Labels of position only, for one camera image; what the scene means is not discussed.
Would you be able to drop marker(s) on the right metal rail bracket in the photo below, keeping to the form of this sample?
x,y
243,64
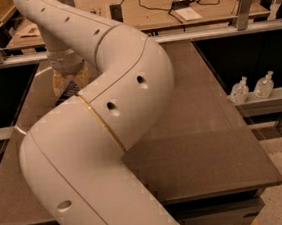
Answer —
x,y
242,18

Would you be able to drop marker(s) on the middle metal rail bracket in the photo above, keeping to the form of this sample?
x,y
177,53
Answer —
x,y
116,12

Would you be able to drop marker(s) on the clear sanitizer bottle right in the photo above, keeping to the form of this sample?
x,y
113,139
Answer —
x,y
264,86

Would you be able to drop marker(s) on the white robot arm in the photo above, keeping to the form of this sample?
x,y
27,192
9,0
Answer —
x,y
72,157

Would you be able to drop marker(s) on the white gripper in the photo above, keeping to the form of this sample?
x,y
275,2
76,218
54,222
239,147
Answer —
x,y
64,63

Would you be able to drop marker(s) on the black power adapter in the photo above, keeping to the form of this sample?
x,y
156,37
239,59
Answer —
x,y
181,4

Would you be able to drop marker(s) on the wooden back desk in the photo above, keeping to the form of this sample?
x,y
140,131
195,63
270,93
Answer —
x,y
152,15

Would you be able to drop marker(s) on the tan envelope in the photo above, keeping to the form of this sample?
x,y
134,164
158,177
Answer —
x,y
29,31

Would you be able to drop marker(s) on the clear sanitizer bottle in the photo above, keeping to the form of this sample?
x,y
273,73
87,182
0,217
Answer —
x,y
239,92
264,86

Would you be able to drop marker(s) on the white paper card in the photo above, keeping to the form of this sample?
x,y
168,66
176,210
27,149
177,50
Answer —
x,y
188,14

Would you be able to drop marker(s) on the dark blue rxbar wrapper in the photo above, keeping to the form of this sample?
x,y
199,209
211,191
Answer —
x,y
67,92

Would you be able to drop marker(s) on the clear sanitizer bottle left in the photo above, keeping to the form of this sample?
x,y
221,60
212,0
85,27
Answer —
x,y
239,92

